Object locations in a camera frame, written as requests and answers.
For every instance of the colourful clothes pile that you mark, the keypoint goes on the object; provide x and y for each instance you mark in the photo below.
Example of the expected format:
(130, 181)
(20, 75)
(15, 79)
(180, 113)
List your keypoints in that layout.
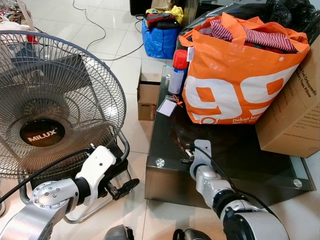
(15, 15)

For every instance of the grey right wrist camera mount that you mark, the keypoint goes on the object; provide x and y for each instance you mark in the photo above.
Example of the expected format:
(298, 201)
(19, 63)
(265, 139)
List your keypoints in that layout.
(201, 155)

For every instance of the red white striped cloth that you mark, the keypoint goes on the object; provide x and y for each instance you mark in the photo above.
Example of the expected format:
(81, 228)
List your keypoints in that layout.
(265, 39)

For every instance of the large brown cardboard box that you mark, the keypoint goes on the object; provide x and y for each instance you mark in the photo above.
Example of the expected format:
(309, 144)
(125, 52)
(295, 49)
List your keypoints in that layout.
(295, 115)

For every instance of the robot left leg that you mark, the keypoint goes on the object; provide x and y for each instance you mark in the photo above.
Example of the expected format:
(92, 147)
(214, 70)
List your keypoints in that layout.
(119, 233)

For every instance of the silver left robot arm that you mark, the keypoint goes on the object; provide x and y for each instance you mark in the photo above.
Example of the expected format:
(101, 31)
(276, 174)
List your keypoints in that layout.
(47, 197)

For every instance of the blue plastic bag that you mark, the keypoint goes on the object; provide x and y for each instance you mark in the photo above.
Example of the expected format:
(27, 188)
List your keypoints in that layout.
(160, 44)

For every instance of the red black clothes bundle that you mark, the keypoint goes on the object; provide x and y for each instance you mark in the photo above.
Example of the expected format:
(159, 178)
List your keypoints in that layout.
(161, 20)

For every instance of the black box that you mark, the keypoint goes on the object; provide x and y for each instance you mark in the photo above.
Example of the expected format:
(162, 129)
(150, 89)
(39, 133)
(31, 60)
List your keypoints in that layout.
(139, 6)

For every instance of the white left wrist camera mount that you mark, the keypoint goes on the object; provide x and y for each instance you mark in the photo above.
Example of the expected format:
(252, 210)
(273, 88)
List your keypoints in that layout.
(97, 165)

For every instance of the robot right leg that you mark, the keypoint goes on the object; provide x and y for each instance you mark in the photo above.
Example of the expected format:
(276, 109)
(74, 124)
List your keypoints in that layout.
(190, 235)

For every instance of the MILUX metal floor fan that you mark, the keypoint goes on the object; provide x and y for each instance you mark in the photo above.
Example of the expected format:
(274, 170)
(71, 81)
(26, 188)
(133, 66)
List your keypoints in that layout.
(50, 90)

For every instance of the dark glass low table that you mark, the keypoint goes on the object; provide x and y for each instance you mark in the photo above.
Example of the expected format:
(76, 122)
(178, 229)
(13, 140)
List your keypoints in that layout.
(225, 145)

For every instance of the yellow cloth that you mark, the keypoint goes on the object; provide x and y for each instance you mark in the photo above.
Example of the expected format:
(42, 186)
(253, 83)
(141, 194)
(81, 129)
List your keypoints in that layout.
(177, 13)

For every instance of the spray can with red cap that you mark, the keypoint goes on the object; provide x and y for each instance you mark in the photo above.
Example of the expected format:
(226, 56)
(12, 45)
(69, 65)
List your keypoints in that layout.
(177, 75)

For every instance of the orange white shopping bag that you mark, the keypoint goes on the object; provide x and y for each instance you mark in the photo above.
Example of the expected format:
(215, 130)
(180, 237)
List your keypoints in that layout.
(225, 95)

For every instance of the small open cardboard box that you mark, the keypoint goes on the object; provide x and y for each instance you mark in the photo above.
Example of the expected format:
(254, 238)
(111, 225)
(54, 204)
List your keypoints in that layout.
(147, 95)

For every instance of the robot leg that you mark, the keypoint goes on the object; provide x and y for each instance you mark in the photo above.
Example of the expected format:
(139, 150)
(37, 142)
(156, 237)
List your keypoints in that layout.
(119, 233)
(190, 235)

